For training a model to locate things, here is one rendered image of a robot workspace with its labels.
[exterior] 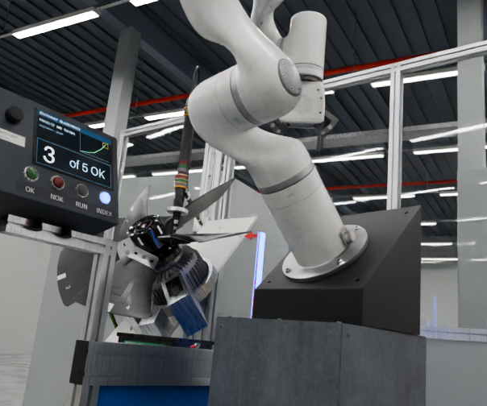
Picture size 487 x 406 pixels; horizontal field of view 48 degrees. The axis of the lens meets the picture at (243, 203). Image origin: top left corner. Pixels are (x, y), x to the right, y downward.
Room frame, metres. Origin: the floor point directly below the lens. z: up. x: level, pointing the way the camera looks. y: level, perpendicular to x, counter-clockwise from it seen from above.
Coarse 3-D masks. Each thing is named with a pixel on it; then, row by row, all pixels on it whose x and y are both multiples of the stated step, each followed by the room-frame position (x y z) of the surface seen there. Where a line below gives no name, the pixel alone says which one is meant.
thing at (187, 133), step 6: (186, 120) 1.70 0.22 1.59; (186, 126) 1.70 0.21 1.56; (192, 126) 1.70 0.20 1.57; (186, 132) 1.70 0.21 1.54; (192, 132) 1.71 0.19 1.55; (186, 138) 1.70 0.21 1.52; (186, 144) 1.70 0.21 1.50; (186, 150) 1.70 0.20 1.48; (180, 156) 1.70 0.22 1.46; (186, 156) 1.70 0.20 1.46; (186, 174) 1.71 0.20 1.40
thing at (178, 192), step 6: (192, 90) 1.70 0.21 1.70; (186, 102) 1.70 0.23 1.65; (174, 192) 1.71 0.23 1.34; (180, 192) 1.69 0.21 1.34; (174, 198) 1.70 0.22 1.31; (180, 198) 1.70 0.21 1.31; (174, 204) 1.70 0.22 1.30; (180, 204) 1.70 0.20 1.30; (174, 216) 1.70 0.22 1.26; (180, 216) 1.71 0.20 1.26
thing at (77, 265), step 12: (60, 252) 1.88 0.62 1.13; (72, 252) 1.85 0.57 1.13; (84, 252) 1.83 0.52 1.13; (60, 264) 1.86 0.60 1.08; (72, 264) 1.83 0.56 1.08; (84, 264) 1.82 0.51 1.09; (72, 276) 1.82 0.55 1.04; (84, 276) 1.81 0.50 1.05; (60, 288) 1.82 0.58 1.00; (72, 288) 1.81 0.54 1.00; (72, 300) 1.80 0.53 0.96
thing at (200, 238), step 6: (174, 234) 1.62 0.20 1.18; (180, 234) 1.60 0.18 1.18; (186, 234) 1.60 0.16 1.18; (192, 234) 1.58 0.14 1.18; (198, 234) 1.56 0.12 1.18; (204, 234) 1.55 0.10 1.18; (210, 234) 1.54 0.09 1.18; (216, 234) 1.54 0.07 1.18; (222, 234) 1.53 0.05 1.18; (228, 234) 1.52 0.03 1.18; (234, 234) 1.62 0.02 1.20; (186, 240) 1.71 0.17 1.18; (192, 240) 1.70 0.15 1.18; (198, 240) 1.49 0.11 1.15; (204, 240) 1.48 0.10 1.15
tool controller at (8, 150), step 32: (0, 96) 0.82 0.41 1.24; (0, 128) 0.82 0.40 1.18; (32, 128) 0.87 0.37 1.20; (64, 128) 0.92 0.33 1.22; (0, 160) 0.81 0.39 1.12; (32, 160) 0.86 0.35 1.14; (64, 160) 0.91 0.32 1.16; (96, 160) 0.97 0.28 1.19; (0, 192) 0.81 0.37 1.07; (32, 192) 0.85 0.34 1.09; (64, 192) 0.90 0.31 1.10; (96, 192) 0.96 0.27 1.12; (32, 224) 0.92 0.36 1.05; (64, 224) 0.96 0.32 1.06; (96, 224) 0.97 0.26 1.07
